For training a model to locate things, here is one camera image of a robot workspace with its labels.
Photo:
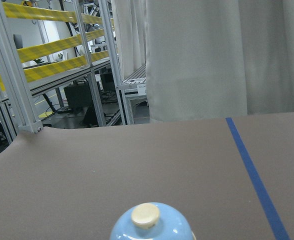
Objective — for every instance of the blue call bell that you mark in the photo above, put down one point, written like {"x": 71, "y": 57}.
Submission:
{"x": 152, "y": 221}

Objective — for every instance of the white curtain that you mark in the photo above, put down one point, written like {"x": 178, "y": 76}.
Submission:
{"x": 209, "y": 58}

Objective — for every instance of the yellow striped barrier tape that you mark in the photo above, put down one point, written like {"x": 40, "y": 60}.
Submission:
{"x": 35, "y": 52}

